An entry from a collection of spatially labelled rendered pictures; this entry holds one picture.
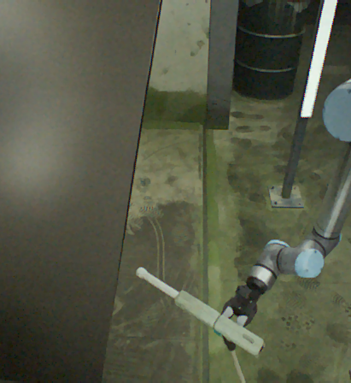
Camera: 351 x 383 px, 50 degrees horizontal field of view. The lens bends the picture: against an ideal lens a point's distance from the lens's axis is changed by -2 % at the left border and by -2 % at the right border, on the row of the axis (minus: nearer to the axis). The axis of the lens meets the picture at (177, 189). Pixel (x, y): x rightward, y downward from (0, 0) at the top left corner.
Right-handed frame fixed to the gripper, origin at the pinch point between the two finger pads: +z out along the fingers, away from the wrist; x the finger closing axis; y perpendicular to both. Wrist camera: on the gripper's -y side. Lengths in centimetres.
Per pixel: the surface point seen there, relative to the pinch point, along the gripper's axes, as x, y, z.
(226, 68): 106, 38, -169
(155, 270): 60, 51, -21
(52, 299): 21, -50, 26
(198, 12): 122, -4, -166
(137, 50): 2, -97, 1
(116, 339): 49, 42, 18
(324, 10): 27, -33, -135
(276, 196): 38, 77, -109
